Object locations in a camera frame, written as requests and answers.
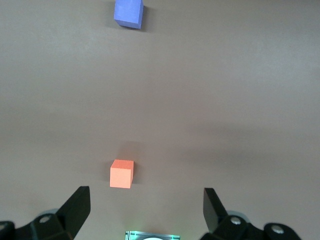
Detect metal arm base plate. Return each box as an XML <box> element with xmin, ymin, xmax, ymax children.
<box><xmin>125</xmin><ymin>231</ymin><xmax>181</xmax><ymax>240</ymax></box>

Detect orange foam block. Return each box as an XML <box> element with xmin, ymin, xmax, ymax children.
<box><xmin>109</xmin><ymin>159</ymin><xmax>135</xmax><ymax>189</ymax></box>

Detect purple foam block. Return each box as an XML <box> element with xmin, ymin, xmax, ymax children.
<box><xmin>113</xmin><ymin>0</ymin><xmax>145</xmax><ymax>30</ymax></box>

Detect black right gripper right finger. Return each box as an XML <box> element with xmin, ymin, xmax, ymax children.
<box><xmin>199</xmin><ymin>187</ymin><xmax>301</xmax><ymax>240</ymax></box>

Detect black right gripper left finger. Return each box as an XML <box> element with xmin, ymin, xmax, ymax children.
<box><xmin>0</xmin><ymin>186</ymin><xmax>91</xmax><ymax>240</ymax></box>

